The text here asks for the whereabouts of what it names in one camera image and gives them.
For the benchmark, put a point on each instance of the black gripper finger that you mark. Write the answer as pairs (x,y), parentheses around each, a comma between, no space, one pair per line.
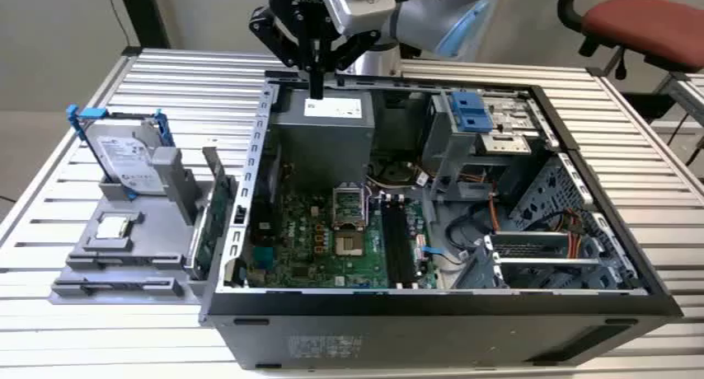
(281,41)
(349,51)

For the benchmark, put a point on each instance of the black RAM stick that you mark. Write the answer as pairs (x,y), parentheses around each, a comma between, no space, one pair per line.
(113,287)
(123,258)

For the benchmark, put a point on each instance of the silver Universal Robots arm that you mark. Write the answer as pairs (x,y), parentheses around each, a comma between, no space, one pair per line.
(419,20)

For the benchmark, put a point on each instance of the black RAM slot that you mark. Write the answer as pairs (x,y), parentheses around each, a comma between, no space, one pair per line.
(393,243)
(407,243)

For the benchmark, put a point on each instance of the grey power supply unit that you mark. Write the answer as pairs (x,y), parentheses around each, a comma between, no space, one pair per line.
(325,144)

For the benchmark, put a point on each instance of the blue drive latch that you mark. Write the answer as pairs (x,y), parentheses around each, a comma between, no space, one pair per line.
(469,111)

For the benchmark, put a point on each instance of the round CPU cooler fan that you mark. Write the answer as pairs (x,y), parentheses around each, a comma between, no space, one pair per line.
(393,173)

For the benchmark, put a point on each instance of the grey metal drive cage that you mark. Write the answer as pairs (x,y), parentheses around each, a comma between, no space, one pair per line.
(445,156)

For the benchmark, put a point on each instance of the silver drive plate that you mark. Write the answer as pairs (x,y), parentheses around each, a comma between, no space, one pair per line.
(503,144)

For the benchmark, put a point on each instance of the hard disk in blue carrier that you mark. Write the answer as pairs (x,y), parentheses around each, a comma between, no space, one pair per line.
(123,156)

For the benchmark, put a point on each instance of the green motherboard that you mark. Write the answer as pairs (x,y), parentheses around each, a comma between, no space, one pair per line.
(308,239)

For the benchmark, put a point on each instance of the green graphics card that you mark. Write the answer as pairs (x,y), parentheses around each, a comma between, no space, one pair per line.
(212,226)

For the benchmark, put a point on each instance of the CPU socket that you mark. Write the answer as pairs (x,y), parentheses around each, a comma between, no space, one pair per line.
(351,244)

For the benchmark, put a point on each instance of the grey parts rack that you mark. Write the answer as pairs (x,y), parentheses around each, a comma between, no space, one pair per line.
(159,226)

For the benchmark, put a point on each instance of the red office chair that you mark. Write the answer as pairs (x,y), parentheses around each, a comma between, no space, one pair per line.
(643,22)

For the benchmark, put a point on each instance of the silver CPU chip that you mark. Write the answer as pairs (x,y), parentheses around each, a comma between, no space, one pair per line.
(113,227)

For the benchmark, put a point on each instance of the metal slat side table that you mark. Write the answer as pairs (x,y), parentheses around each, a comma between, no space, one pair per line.
(682,103)

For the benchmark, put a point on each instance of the grey metal disk bay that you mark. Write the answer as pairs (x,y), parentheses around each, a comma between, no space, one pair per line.
(544,261)

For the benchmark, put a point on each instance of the black open PC case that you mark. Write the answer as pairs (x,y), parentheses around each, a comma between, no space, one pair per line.
(385,333)

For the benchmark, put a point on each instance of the black upright post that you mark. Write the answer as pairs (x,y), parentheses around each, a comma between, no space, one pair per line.
(146,16)

